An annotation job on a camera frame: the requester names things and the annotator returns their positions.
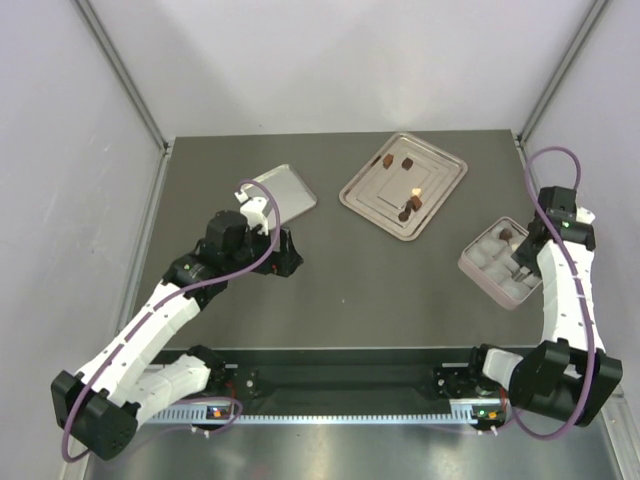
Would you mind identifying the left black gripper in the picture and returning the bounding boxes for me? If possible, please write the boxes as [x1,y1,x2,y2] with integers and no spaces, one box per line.
[226,222,302,277]

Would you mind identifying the dark round chocolate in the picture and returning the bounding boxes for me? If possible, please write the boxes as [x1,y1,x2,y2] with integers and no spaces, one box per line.
[499,229,513,241]

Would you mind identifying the milk chocolate block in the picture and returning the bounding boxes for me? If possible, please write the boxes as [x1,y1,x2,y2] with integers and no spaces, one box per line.
[383,154,394,169]

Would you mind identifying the metal serving tongs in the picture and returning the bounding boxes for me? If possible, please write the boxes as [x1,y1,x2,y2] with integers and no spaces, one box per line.
[511,265,532,283]

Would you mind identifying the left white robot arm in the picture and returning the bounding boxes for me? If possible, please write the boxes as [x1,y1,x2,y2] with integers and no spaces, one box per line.
[51,193,303,463]

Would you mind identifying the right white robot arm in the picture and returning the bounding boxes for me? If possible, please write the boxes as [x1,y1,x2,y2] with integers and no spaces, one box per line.
[466,186,623,427]

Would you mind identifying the pink chocolate tin box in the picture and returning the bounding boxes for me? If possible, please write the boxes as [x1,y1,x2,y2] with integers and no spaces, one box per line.
[458,217,542,310]

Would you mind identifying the brown rectangular chocolate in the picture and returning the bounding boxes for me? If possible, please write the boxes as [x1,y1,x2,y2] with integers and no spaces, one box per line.
[410,196,423,210]

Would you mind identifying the small plain metal tray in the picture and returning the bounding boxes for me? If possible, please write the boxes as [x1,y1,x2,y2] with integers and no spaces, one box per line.
[254,164,317,224]

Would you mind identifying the large stepped metal tray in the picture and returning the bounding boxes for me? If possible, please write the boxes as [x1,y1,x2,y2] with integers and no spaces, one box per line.
[339,132,468,242]

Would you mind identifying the slotted cable duct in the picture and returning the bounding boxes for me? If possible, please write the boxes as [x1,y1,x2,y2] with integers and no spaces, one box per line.
[147,400,505,426]

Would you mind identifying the right aluminium frame post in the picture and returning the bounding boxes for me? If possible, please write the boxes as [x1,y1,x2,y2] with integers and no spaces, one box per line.
[514,0,612,150]

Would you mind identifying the aluminium frame post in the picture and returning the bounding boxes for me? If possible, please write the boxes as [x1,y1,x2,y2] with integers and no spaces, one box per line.
[514,0,612,150]
[71,0,169,151]

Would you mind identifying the left aluminium frame post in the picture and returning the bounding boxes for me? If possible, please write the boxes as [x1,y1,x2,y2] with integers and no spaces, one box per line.
[71,0,169,151]

